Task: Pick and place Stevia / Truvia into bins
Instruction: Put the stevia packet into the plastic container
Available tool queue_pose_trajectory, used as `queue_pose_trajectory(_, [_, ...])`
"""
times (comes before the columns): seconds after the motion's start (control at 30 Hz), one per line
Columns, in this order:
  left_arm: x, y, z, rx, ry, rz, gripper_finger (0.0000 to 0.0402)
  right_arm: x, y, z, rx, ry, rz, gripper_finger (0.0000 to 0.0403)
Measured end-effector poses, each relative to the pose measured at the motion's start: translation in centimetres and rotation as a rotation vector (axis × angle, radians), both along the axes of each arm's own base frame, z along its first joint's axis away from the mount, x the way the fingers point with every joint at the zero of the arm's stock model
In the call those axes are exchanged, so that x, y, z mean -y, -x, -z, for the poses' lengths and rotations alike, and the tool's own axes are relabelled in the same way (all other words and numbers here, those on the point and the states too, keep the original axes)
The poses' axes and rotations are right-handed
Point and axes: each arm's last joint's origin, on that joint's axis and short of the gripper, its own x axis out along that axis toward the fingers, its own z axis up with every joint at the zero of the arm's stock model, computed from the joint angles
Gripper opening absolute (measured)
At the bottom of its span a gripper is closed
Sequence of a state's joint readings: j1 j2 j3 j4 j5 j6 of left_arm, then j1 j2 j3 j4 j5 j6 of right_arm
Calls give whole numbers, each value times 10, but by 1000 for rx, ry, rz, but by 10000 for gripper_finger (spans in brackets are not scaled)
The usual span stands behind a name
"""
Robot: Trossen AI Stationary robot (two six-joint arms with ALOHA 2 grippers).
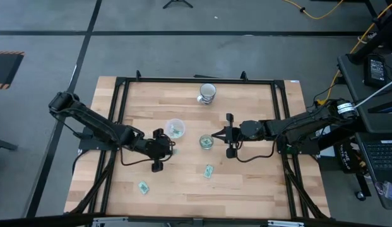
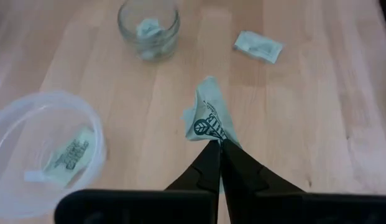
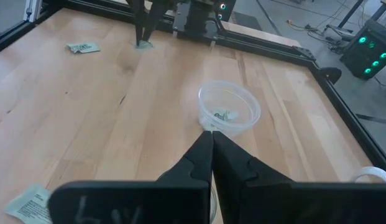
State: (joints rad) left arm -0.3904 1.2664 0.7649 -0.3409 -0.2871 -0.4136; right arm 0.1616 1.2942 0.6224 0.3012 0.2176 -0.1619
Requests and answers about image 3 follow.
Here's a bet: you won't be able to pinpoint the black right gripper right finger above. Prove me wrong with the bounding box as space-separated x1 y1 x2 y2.
212 130 386 224

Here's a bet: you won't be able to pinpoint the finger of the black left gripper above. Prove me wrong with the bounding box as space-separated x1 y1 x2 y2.
142 0 168 43
130 0 147 47

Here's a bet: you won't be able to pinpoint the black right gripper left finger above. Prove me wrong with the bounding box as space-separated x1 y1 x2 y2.
47 130 213 224

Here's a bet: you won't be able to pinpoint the clear plastic deli container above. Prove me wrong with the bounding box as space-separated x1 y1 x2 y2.
197 80 262 138

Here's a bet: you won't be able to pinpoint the black floor mat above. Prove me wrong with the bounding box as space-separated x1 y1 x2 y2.
231 11 270 32

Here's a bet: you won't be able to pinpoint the black computer tower green lights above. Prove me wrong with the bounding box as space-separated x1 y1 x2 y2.
339 18 386 81

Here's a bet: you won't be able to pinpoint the silver aluminium extrusion bracket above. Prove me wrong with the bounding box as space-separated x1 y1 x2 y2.
23 0 44 23

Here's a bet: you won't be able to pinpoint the yellow cable with black connector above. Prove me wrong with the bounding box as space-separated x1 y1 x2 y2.
285 18 309 31

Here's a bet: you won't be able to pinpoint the black frame clamp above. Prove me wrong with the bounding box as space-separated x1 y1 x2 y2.
319 66 343 85

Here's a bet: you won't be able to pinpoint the black aluminium table frame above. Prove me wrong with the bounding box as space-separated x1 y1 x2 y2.
0 0 386 177

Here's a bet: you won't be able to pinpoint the black floor cable bundle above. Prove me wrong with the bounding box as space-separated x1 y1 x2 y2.
304 22 351 55

